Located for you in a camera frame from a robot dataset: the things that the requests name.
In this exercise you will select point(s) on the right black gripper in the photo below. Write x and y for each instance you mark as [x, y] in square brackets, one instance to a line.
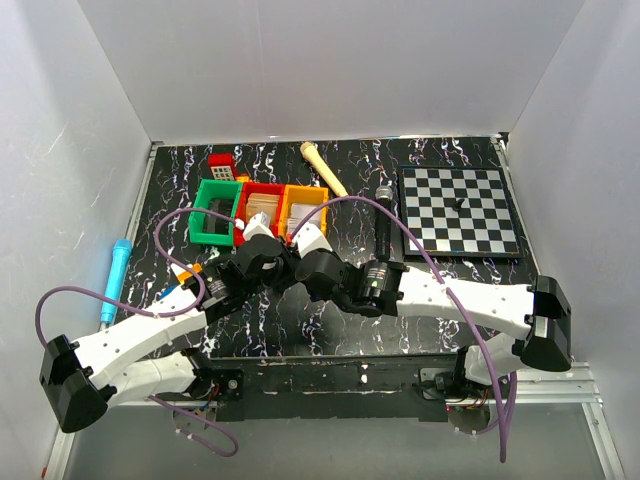
[335, 254]

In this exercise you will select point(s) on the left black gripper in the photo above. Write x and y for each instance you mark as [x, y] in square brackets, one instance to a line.
[290, 262]

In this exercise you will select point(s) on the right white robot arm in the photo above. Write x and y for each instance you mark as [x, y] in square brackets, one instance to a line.
[532, 322]

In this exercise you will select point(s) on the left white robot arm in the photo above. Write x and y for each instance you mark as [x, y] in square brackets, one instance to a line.
[83, 378]

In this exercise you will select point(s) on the tan cards stack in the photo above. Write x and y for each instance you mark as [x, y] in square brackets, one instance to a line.
[262, 203]

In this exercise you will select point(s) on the white cards stack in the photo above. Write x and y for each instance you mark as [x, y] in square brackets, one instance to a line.
[298, 211]

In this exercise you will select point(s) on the yellow green toy house block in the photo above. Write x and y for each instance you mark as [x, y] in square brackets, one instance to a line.
[181, 275]

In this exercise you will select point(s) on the orange plastic bin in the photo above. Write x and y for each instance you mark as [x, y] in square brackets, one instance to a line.
[299, 194]

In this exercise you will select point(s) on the red plastic bin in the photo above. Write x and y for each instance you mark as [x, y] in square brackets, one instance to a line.
[251, 187]

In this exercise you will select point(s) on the green plastic bin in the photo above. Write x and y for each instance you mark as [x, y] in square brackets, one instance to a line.
[217, 196]

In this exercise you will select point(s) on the black glitter microphone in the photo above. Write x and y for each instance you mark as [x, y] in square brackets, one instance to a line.
[383, 197]

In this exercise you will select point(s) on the red toy window block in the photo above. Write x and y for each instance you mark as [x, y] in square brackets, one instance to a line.
[222, 166]

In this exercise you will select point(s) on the cream toy microphone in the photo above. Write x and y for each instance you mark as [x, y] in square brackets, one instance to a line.
[311, 154]

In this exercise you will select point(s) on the blue toy microphone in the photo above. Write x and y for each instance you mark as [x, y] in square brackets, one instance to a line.
[120, 258]

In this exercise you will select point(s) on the black chess pawn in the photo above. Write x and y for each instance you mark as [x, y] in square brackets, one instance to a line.
[458, 205]

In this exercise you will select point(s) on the black white chessboard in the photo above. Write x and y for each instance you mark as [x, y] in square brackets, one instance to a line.
[485, 227]

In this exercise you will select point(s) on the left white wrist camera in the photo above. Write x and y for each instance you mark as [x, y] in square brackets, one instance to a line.
[258, 224]

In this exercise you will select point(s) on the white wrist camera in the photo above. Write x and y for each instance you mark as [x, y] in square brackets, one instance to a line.
[310, 238]
[258, 224]

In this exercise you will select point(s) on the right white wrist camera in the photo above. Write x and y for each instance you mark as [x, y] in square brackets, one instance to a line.
[310, 238]

